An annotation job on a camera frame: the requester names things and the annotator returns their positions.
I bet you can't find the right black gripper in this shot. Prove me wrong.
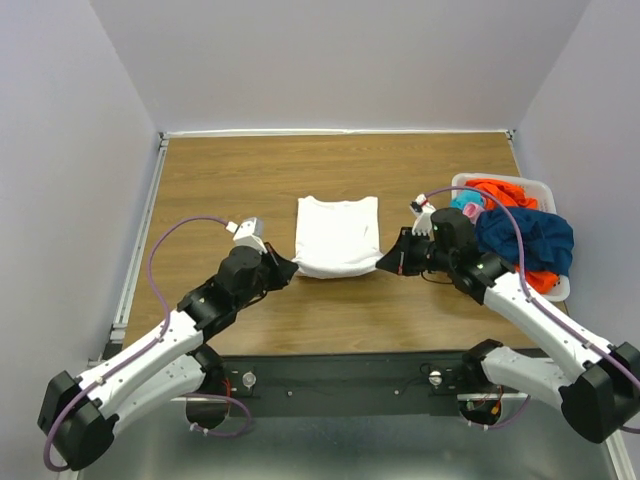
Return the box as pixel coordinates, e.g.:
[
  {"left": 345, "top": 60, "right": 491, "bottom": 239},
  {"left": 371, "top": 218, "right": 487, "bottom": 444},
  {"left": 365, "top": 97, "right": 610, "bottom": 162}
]
[{"left": 376, "top": 226, "right": 454, "bottom": 276}]

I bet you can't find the white t shirt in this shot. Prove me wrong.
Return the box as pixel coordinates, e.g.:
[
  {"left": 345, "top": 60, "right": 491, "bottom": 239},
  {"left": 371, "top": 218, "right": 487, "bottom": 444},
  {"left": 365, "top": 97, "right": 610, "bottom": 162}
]
[{"left": 293, "top": 196, "right": 382, "bottom": 279}]

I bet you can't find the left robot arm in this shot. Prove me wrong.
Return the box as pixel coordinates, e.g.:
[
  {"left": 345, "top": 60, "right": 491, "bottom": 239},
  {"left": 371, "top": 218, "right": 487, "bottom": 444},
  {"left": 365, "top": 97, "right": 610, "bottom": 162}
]
[{"left": 37, "top": 243, "right": 298, "bottom": 472}]

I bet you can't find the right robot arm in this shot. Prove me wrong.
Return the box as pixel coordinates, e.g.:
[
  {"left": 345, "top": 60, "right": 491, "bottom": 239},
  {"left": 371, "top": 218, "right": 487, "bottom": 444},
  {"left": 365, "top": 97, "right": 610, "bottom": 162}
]
[{"left": 376, "top": 208, "right": 639, "bottom": 443}]

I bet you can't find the pink t shirt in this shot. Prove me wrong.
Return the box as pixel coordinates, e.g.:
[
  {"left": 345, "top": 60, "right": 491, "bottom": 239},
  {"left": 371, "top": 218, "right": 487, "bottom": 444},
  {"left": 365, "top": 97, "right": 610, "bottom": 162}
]
[{"left": 462, "top": 202, "right": 484, "bottom": 225}]

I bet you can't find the teal t shirt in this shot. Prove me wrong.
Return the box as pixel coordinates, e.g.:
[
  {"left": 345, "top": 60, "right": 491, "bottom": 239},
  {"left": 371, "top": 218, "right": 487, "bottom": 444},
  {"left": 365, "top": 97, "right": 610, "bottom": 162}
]
[{"left": 450, "top": 190, "right": 484, "bottom": 210}]

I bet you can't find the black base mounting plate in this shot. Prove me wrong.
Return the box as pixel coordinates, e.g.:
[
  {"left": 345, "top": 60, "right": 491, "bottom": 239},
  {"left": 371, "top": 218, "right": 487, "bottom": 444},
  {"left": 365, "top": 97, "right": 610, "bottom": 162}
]
[{"left": 203, "top": 350, "right": 509, "bottom": 419}]

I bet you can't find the orange t shirt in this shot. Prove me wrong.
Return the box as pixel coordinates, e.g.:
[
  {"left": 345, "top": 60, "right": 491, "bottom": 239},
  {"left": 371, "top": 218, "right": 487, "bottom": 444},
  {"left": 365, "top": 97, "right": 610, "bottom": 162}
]
[{"left": 460, "top": 177, "right": 561, "bottom": 296}]

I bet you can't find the navy blue t shirt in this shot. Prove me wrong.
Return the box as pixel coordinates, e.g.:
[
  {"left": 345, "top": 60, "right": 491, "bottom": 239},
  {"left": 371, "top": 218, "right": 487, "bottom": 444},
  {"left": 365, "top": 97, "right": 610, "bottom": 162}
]
[{"left": 475, "top": 207, "right": 574, "bottom": 276}]

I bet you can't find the white plastic laundry basket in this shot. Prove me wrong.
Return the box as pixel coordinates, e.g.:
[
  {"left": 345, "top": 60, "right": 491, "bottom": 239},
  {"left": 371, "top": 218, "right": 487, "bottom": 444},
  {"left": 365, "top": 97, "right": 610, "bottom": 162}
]
[{"left": 451, "top": 172, "right": 572, "bottom": 304}]

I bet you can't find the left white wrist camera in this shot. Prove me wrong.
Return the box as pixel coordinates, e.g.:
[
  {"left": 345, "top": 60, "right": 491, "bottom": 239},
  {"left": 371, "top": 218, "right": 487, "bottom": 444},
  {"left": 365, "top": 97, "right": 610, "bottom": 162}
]
[{"left": 225, "top": 217, "right": 267, "bottom": 254}]

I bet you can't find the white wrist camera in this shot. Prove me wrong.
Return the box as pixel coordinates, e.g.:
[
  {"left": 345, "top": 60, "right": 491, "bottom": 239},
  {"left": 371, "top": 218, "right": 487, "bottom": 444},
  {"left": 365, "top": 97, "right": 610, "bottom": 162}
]
[
  {"left": 225, "top": 217, "right": 267, "bottom": 254},
  {"left": 409, "top": 194, "right": 436, "bottom": 236}
]

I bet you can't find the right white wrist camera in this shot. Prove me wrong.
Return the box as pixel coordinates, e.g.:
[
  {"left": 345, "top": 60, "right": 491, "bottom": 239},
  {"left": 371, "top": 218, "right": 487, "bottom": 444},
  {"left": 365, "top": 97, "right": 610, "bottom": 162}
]
[{"left": 409, "top": 194, "right": 436, "bottom": 236}]

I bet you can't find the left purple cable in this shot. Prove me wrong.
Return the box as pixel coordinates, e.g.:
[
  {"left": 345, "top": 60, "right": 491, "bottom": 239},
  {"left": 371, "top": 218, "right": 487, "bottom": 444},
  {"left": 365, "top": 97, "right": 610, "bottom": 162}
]
[{"left": 42, "top": 214, "right": 236, "bottom": 474}]

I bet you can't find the aluminium table frame rail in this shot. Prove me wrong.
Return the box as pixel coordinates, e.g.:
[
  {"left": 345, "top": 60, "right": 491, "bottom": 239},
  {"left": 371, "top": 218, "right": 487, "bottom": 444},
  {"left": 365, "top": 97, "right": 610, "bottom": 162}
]
[{"left": 57, "top": 130, "right": 171, "bottom": 480}]

